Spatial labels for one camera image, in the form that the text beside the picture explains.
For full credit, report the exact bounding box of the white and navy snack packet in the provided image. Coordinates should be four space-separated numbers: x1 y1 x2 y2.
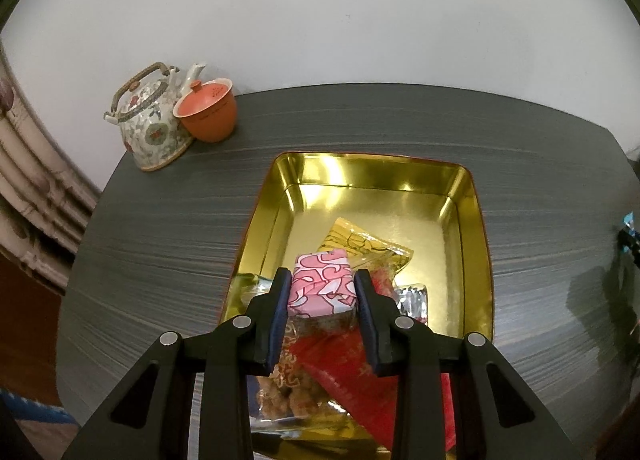
392 284 431 326

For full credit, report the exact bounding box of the floral ceramic teapot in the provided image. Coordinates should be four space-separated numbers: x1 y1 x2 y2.
103 60 207 172

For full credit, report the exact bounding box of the clear packet of brown snacks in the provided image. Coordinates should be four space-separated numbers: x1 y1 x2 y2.
249 320 351 436

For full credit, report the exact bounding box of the orange lidded tea cup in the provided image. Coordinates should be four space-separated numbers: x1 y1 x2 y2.
172 79 238 142

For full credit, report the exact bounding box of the red snack packet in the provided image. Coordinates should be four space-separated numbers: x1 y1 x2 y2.
290 325 458 453

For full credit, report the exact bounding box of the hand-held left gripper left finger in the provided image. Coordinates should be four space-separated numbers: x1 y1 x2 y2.
60 267 293 460

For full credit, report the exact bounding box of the blue patterned rug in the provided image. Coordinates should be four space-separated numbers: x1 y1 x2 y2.
0 387 76 460

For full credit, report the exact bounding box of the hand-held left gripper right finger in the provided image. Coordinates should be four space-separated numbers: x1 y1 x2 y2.
352 269 563 460

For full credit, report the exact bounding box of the pink patterned cake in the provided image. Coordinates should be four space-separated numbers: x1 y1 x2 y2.
287 249 358 318

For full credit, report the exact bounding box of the beige patterned curtain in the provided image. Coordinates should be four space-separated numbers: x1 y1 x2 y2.
0 40 101 291

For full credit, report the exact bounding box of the blue candy packet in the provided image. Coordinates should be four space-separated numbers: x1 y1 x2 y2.
620 213 640 256

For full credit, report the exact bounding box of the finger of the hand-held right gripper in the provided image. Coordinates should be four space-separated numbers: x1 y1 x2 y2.
618 233 640 271

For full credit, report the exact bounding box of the wide yellow snack packet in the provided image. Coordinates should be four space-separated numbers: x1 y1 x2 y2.
317 217 416 273

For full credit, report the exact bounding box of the red and gold tin box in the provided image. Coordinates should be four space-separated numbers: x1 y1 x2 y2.
218 150 496 460

